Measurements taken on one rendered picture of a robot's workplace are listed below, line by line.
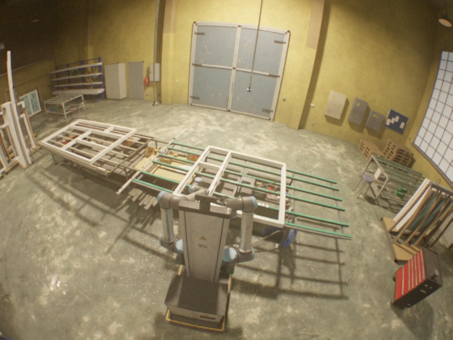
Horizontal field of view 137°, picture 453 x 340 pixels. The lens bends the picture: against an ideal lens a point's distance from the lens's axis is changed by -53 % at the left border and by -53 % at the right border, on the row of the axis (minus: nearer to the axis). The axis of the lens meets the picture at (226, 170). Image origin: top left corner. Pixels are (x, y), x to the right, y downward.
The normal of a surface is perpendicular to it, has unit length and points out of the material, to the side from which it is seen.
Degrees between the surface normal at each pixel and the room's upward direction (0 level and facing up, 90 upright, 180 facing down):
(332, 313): 0
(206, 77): 90
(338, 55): 90
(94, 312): 0
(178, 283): 0
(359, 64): 90
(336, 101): 90
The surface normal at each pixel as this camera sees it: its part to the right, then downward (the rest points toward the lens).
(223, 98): -0.26, 0.54
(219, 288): 0.11, -0.81
